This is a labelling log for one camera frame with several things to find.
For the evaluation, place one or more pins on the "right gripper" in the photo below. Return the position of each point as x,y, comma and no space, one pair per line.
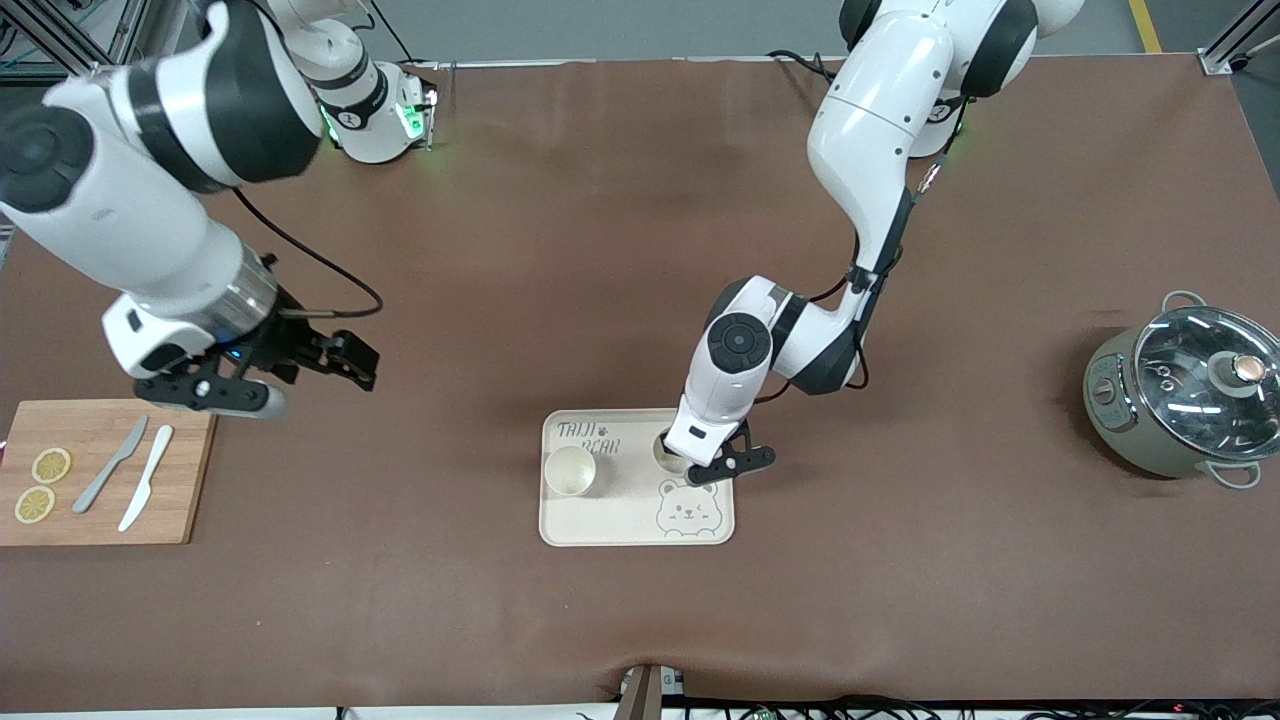
283,338

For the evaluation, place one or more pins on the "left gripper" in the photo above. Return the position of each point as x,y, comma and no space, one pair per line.
663,437

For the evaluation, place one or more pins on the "white IKEA cup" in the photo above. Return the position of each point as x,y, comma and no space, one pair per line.
661,452
570,470

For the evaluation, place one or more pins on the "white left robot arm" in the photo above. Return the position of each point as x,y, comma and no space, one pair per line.
870,120

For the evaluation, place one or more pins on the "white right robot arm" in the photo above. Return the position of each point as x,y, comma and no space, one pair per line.
100,200

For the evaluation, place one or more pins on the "cream bear print tray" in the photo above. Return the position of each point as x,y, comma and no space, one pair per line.
630,515

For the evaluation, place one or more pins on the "brown table mat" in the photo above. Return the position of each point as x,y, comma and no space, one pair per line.
640,250

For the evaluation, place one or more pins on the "bamboo cutting board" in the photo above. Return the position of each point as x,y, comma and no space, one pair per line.
185,470

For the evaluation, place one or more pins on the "white plastic knife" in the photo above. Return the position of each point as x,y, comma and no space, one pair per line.
147,475

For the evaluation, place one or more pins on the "grey plastic knife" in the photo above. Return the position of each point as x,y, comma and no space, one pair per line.
108,468

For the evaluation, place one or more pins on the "lemon slice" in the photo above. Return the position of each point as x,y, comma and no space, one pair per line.
35,504
51,466

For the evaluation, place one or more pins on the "grey-green cooking pot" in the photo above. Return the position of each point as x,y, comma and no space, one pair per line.
1115,420

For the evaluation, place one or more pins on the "glass pot lid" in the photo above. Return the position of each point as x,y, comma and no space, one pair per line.
1190,400

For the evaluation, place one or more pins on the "aluminium frame post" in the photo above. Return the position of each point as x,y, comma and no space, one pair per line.
1215,62
50,35

